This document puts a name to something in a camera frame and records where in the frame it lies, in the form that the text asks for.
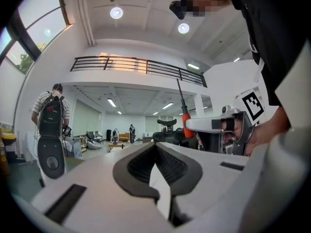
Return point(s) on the person's black shirt torso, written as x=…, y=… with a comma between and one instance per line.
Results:
x=272, y=21

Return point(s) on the large window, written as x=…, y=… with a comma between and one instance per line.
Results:
x=29, y=33

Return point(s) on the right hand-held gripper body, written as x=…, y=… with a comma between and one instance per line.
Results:
x=247, y=120

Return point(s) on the round ceiling light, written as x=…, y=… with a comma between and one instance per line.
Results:
x=183, y=28
x=116, y=12

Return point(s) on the black head-worn camera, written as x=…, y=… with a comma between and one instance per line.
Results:
x=177, y=8

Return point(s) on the black tablet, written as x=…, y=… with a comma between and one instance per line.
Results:
x=67, y=130

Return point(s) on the person's right hand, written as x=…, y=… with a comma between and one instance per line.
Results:
x=261, y=135

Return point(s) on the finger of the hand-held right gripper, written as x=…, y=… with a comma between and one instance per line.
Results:
x=202, y=124

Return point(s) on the white roller blind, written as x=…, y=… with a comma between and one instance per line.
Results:
x=86, y=118

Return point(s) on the black office chair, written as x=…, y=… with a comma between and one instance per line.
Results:
x=170, y=135

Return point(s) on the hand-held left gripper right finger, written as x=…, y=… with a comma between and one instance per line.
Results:
x=206, y=176

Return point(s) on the low wooden table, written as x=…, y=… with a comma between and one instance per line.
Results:
x=116, y=146

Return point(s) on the wooden sofa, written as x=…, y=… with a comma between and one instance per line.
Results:
x=124, y=137

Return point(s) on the black balcony railing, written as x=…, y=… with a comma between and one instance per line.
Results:
x=138, y=65

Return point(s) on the yellow bin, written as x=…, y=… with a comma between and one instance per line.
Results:
x=7, y=138

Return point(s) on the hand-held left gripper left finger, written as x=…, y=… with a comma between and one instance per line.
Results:
x=102, y=190

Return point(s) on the person's right forearm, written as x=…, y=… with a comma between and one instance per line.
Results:
x=279, y=122

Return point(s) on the orange and black screwdriver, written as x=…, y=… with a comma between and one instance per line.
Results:
x=186, y=116

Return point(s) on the black backpack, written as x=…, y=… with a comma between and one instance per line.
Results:
x=51, y=116

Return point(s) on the grey beanbag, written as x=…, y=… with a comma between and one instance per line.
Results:
x=94, y=145

